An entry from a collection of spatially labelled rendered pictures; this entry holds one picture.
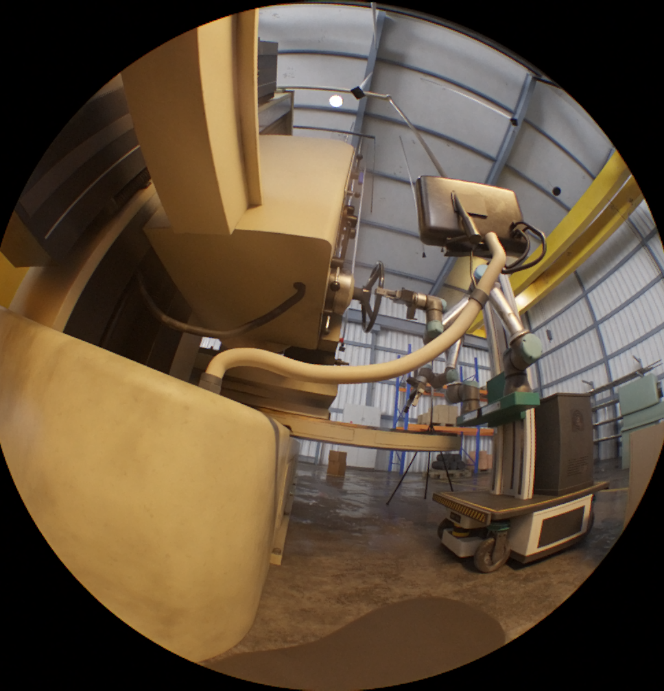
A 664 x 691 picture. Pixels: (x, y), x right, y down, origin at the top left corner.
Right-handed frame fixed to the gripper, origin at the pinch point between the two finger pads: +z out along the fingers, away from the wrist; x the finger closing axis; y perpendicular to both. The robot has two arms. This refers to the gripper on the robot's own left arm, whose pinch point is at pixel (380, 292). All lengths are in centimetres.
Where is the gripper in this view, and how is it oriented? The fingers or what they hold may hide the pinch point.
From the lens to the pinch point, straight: 107.9
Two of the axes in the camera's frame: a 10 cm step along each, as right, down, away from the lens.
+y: 1.8, -9.8, -0.7
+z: -9.8, -1.8, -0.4
